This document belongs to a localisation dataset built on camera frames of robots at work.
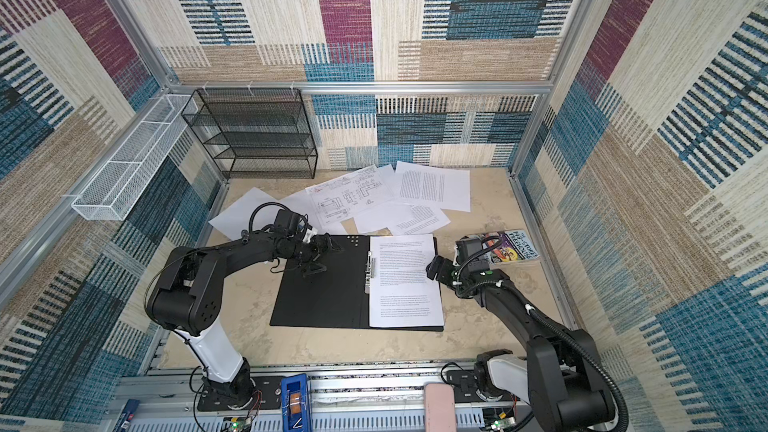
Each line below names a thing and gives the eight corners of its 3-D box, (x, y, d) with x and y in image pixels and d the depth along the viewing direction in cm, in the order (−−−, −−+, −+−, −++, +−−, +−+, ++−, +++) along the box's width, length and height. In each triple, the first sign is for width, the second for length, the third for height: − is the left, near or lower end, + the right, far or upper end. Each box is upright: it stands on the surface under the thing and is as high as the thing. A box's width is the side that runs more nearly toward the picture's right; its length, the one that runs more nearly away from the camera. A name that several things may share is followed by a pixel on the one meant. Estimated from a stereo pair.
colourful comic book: (490, 265, 98) (493, 259, 95) (483, 236, 104) (486, 230, 101) (535, 265, 97) (540, 259, 94) (526, 236, 104) (530, 230, 101)
